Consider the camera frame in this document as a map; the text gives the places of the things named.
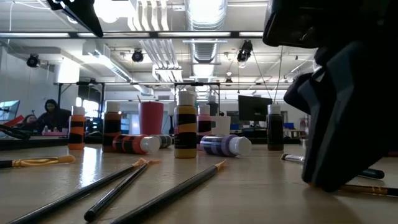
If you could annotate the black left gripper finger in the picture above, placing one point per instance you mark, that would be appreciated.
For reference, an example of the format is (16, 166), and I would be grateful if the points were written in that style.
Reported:
(84, 15)

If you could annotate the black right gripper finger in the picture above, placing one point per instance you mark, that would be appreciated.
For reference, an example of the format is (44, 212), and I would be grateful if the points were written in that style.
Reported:
(335, 124)
(300, 93)

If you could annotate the paintbrush silver ferrule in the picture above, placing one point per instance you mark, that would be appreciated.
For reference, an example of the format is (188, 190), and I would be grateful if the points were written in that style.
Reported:
(292, 158)

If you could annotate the black paintbrush gold ferrule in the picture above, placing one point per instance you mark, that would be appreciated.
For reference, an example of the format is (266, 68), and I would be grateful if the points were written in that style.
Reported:
(171, 193)
(373, 189)
(118, 190)
(77, 193)

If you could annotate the large dark grey paint bottle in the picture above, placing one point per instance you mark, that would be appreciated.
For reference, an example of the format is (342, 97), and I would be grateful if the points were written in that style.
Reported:
(212, 107)

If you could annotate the small pink paint bottle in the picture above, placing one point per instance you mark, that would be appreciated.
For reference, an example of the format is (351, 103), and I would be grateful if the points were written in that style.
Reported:
(204, 118)

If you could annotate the small orange paint bottle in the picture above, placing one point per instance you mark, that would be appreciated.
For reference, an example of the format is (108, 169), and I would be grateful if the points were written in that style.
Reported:
(77, 143)

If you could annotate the small red-orange paint bottle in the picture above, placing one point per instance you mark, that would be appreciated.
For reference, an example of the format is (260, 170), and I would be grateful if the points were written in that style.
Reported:
(133, 143)

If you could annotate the paintbrush wide gold ferrule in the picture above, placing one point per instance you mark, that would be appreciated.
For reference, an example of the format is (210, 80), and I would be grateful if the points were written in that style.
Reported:
(37, 161)

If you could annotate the black background robot arm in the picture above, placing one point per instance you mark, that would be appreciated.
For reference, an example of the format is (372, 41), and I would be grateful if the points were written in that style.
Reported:
(14, 132)

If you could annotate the small dark brown paint bottle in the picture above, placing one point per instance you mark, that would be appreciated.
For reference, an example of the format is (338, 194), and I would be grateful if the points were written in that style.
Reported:
(275, 130)

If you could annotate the small purple paint bottle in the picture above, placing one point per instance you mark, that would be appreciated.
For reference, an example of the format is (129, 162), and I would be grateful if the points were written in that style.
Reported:
(217, 145)

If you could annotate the small rust brown paint bottle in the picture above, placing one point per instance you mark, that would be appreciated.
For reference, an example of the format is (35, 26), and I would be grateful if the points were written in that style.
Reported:
(112, 124)

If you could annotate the small yellow ochre paint bottle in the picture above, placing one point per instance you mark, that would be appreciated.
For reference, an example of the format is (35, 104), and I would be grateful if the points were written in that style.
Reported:
(185, 149)

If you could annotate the black computer monitor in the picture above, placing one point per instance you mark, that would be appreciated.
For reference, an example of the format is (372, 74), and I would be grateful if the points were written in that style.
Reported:
(253, 109)

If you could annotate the white plastic bin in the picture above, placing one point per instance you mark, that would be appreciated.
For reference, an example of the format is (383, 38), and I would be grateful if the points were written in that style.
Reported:
(221, 125)

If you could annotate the person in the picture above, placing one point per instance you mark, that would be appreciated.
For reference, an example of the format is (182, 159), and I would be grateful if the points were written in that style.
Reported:
(54, 115)
(29, 121)

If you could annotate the background computer screen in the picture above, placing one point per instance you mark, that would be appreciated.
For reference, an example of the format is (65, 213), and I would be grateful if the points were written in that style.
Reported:
(9, 109)

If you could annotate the red plastic cup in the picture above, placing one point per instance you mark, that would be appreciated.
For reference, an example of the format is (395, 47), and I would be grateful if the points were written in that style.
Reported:
(151, 118)

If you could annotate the black aluminium rig frame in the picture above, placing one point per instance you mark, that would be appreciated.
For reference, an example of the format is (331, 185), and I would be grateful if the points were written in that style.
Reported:
(152, 34)

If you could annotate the black background rig frame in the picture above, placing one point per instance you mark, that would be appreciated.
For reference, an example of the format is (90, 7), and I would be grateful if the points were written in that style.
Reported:
(124, 83)

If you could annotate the silver ventilation duct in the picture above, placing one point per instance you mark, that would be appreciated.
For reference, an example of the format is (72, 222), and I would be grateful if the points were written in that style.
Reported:
(205, 46)

